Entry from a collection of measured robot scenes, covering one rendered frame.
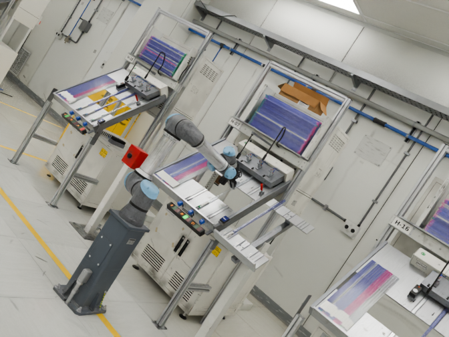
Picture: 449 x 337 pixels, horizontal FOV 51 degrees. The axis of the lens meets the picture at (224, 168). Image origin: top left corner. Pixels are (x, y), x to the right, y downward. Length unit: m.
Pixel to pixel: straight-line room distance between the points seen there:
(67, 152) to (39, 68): 4.13
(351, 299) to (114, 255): 1.29
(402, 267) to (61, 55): 6.52
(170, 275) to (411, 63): 3.08
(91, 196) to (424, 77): 3.27
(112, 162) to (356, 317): 2.44
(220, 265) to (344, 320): 1.01
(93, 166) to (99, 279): 1.69
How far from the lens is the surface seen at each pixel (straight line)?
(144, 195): 2.60
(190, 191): 3.17
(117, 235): 2.63
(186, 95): 4.31
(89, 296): 2.76
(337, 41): 5.36
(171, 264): 3.46
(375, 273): 2.84
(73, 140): 4.52
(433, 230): 2.95
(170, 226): 3.52
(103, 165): 4.13
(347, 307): 2.65
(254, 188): 3.22
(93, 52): 7.64
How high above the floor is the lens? 1.25
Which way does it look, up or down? 4 degrees down
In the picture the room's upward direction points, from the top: 33 degrees clockwise
